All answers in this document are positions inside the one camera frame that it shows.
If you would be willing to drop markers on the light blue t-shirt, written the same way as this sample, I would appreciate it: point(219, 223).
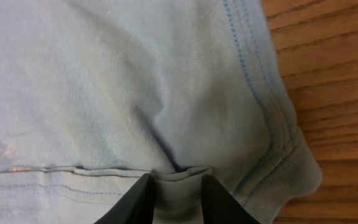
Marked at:
point(94, 94)

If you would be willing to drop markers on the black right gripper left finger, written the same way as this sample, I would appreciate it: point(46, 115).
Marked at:
point(136, 206)

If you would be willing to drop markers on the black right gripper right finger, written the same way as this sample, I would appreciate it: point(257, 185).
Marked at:
point(219, 206)

